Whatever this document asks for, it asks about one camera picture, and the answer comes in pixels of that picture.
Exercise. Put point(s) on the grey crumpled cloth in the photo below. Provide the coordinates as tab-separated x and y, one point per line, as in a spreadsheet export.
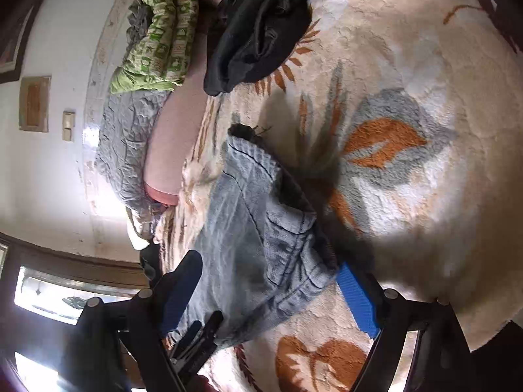
139	20

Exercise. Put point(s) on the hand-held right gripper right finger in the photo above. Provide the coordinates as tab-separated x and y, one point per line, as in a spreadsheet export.
359	302

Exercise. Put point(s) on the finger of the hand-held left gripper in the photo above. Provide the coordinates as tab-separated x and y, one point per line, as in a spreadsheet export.
200	343

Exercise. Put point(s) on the green patterned quilt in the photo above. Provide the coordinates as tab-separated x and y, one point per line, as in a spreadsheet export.
171	28

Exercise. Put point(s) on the grey quilted pillow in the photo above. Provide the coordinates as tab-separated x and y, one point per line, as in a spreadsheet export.
126	143

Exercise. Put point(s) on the beige light switch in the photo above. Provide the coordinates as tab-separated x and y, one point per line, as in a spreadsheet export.
68	126

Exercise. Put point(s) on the leaf print blanket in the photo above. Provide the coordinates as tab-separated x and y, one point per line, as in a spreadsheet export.
408	69

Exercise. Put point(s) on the large black garment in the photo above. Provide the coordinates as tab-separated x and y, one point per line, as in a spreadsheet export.
253	28

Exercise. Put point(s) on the brown wall plaque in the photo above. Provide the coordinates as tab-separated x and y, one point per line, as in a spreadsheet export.
34	104

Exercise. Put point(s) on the dark framed wall picture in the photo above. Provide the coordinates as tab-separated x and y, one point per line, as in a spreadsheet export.
10	49

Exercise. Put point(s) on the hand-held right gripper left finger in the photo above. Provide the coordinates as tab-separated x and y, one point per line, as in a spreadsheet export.
179	298

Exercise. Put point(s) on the grey denim pants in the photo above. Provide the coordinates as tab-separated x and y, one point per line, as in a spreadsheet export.
245	228

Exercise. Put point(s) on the wooden stained glass door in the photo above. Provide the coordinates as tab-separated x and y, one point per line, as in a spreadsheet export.
81	265

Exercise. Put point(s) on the white pillow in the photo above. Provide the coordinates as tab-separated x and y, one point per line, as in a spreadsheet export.
139	228

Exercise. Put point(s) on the small black garment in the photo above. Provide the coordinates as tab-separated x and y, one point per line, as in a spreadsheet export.
149	265

